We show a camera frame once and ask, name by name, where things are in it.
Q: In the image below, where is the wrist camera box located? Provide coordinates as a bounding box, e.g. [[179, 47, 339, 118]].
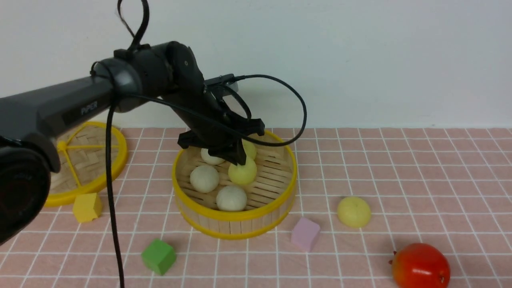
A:
[[204, 74, 238, 96]]

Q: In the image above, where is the pink foam cube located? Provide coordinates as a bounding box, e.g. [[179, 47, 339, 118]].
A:
[[290, 217, 321, 253]]

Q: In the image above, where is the green foam cube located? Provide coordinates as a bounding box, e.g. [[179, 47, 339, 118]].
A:
[[141, 238, 177, 276]]

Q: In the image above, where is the yellow foam block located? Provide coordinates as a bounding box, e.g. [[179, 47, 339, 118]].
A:
[[72, 193, 103, 223]]

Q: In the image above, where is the white bun front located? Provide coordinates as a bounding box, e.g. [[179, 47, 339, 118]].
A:
[[216, 185, 248, 212]]

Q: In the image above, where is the black cable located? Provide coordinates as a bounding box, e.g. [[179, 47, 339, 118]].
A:
[[105, 0, 308, 288]]

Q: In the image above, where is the bamboo steamer tray yellow rim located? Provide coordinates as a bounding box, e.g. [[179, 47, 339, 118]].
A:
[[172, 145, 298, 240]]

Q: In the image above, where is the woven steamer lid yellow rim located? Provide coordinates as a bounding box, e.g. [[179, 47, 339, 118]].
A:
[[45, 122, 106, 207]]

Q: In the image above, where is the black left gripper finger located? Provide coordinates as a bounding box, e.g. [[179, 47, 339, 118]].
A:
[[208, 146, 232, 160], [230, 140, 247, 166]]

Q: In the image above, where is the white pleated bun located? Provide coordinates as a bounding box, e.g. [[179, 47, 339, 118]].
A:
[[200, 149, 225, 166]]

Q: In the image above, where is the pink grid tablecloth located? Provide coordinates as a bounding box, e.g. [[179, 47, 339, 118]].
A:
[[0, 128, 512, 288]]

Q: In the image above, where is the yellow bun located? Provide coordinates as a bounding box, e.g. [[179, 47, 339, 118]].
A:
[[338, 196, 372, 228], [242, 139, 257, 160], [228, 156, 257, 186]]

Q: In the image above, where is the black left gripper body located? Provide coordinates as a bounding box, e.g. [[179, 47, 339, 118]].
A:
[[172, 90, 265, 149]]

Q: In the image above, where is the red pomegranate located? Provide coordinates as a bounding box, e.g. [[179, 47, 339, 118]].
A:
[[389, 243, 450, 288]]

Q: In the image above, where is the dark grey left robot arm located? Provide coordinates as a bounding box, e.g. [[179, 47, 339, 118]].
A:
[[0, 41, 265, 244]]

